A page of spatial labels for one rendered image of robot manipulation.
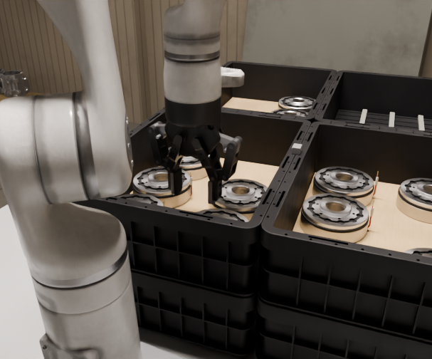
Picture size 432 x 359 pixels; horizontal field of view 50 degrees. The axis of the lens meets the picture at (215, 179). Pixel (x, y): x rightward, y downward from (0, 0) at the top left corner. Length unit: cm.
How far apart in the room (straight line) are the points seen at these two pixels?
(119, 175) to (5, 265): 60
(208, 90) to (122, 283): 26
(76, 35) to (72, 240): 17
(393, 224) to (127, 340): 48
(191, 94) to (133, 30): 279
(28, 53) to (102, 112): 389
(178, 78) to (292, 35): 212
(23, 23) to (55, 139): 384
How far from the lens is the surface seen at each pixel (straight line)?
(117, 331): 49
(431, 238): 80
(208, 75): 59
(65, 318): 47
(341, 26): 263
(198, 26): 57
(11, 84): 395
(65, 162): 37
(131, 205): 62
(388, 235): 78
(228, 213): 73
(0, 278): 94
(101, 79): 37
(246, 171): 92
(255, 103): 131
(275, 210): 60
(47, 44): 408
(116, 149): 38
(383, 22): 260
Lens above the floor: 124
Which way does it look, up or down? 28 degrees down
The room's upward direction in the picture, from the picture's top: straight up
